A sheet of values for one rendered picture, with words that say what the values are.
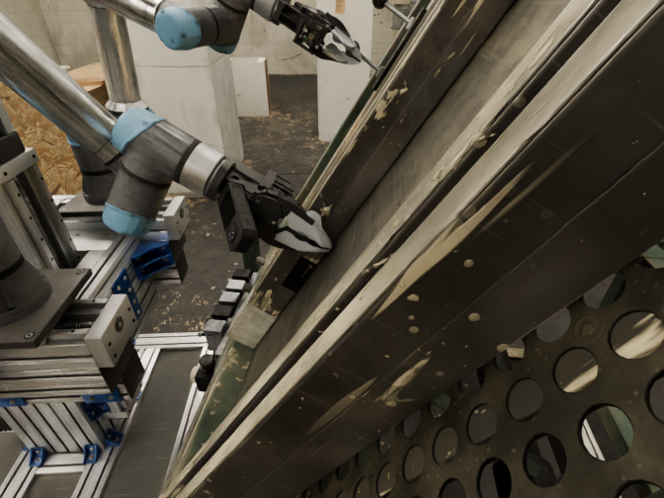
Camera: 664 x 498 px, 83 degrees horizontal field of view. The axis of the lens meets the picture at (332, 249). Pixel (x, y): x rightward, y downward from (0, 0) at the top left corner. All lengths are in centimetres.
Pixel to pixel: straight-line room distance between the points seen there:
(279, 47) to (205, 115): 588
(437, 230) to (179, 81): 321
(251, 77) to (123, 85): 468
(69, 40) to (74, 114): 953
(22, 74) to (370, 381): 67
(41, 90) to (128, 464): 126
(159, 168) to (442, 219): 51
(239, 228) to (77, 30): 971
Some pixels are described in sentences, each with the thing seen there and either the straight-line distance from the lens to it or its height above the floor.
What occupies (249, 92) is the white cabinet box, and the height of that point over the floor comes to 33.
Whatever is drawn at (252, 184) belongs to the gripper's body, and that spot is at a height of 131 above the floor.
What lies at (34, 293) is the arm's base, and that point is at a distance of 96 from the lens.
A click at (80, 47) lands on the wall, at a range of 1022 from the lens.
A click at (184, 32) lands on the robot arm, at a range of 90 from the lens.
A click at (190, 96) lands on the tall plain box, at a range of 334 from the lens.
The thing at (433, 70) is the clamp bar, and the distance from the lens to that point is 57.
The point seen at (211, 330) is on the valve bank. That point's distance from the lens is 116.
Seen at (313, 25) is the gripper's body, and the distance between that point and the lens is 93.
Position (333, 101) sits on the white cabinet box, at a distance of 474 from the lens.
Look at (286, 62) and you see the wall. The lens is 912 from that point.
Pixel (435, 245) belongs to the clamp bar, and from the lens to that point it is 16.
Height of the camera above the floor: 157
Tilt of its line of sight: 35 degrees down
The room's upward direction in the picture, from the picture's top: straight up
